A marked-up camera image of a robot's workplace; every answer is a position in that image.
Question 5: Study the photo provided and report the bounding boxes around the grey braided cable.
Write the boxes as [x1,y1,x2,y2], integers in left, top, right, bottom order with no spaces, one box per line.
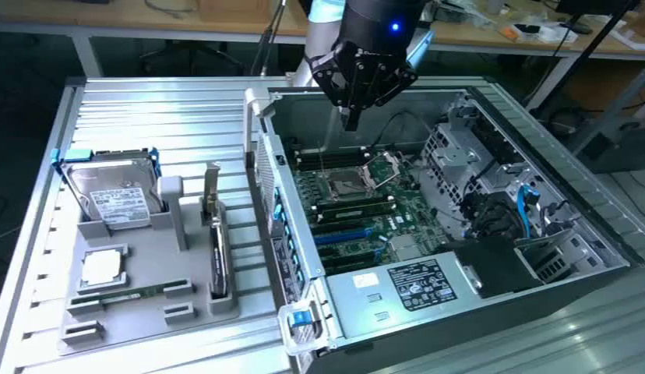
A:
[251,0,292,76]

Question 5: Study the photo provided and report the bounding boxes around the silver perforated disk bay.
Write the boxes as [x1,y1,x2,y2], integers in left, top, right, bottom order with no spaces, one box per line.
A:
[420,124,490,196]

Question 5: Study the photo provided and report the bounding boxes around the dark RAM stick white label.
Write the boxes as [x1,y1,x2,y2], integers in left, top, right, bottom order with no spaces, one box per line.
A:
[314,196,398,224]

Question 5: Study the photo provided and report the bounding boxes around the white plastic part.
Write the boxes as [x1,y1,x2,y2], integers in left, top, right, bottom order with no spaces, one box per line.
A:
[512,22,578,44]

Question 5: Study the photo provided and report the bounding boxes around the bundled black wires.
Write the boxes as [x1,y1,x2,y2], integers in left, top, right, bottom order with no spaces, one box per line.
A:
[460,192,525,241]

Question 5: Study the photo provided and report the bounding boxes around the black chair base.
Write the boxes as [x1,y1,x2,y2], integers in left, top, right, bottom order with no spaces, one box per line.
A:
[139,37,243,76]

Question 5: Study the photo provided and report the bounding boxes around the black expansion slot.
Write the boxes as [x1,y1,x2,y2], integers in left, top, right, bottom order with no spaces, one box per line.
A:
[322,252,380,274]

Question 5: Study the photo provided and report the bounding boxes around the blue wire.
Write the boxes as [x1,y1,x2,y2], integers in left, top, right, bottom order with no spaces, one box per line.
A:
[513,185,538,239]

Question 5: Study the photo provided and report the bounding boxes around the metal socket cover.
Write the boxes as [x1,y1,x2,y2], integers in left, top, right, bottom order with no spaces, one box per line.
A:
[357,150,408,192]

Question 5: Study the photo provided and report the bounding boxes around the aluminium profile frame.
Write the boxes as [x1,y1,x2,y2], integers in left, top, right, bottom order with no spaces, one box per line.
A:
[572,68,645,157]

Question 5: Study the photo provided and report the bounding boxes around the silver slotted disk bay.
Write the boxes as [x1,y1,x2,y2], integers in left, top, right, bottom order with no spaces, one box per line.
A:
[514,229,610,284]

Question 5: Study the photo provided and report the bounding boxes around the black stand pole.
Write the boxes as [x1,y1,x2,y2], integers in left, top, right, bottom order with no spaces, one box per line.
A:
[558,0,634,86]

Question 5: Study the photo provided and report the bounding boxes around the CPU socket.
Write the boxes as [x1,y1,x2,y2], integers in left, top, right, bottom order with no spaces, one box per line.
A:
[325,169,374,200]

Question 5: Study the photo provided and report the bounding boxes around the black graphics card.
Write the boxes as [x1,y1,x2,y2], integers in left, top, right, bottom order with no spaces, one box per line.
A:
[201,161,234,302]

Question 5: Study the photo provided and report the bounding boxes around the curved black wire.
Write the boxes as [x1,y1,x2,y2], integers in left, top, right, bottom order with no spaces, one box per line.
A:
[372,111,437,153]

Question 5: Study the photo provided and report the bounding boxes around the blue expansion slot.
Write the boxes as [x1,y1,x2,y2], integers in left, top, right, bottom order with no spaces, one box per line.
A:
[312,228,372,245]

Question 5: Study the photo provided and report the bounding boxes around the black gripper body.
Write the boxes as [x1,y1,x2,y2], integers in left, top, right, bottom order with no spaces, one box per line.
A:
[338,0,424,79]

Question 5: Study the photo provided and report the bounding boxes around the dark grey cabinet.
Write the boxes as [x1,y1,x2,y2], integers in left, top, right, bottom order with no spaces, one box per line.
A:
[581,122,645,175]

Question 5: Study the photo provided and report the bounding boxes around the silver CPU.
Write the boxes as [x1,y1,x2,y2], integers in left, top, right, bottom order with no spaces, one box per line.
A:
[81,249,127,285]

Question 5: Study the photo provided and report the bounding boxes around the green RAM stick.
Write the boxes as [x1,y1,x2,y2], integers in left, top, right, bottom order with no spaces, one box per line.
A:
[73,284,171,305]

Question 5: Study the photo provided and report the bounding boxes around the hard disk blue caddy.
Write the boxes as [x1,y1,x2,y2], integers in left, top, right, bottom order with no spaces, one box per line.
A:
[50,146,166,231]

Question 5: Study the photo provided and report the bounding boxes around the black open PC case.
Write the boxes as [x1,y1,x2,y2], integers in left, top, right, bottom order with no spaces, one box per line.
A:
[243,76,645,374]

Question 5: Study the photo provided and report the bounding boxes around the black air shroud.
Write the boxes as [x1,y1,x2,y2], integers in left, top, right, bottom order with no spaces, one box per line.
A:
[436,237,548,300]

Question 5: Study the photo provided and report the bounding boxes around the silver chipset heatsink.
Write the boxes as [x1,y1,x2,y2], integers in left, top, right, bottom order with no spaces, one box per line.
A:
[389,235,426,261]

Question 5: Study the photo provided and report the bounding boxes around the green motherboard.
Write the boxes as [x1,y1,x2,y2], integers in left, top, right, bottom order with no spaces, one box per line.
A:
[289,146,444,274]

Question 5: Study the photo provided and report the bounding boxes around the grey power supply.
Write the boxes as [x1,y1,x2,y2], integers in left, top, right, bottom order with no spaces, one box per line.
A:
[324,251,485,340]

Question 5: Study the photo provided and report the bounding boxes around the black monitor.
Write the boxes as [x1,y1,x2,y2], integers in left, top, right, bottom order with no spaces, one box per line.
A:
[553,0,644,35]

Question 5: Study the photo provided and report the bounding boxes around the wooden desk white frame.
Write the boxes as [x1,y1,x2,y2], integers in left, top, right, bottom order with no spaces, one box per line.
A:
[429,0,645,112]
[0,0,309,78]

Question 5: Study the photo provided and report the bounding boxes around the grey parts rack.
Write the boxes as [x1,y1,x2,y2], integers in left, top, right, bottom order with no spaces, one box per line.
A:
[55,175,242,354]

